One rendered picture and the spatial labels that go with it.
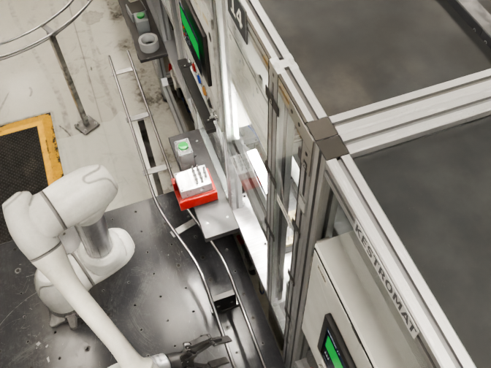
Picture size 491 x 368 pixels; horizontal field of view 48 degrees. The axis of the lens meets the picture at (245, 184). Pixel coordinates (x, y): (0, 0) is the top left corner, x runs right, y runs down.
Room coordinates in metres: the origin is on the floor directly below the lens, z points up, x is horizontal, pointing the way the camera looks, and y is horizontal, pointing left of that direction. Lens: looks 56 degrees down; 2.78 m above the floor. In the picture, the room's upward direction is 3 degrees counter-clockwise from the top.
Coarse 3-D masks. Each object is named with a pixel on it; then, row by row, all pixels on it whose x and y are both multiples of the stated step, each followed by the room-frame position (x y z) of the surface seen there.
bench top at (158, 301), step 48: (144, 240) 1.17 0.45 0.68; (192, 240) 1.16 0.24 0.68; (0, 288) 0.98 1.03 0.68; (96, 288) 0.96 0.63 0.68; (144, 288) 0.95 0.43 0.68; (192, 288) 0.94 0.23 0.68; (240, 288) 0.93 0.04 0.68; (0, 336) 0.78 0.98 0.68; (48, 336) 0.77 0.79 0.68; (96, 336) 0.76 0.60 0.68; (144, 336) 0.75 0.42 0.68; (192, 336) 0.74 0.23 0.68; (240, 336) 0.73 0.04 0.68
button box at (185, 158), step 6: (186, 138) 1.45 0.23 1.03; (180, 150) 1.38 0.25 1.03; (186, 150) 1.38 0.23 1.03; (192, 150) 1.38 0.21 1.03; (180, 156) 1.36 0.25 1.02; (186, 156) 1.36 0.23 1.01; (192, 156) 1.37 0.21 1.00; (180, 162) 1.36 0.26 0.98; (186, 162) 1.36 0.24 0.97; (192, 162) 1.37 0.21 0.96; (186, 168) 1.36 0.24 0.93
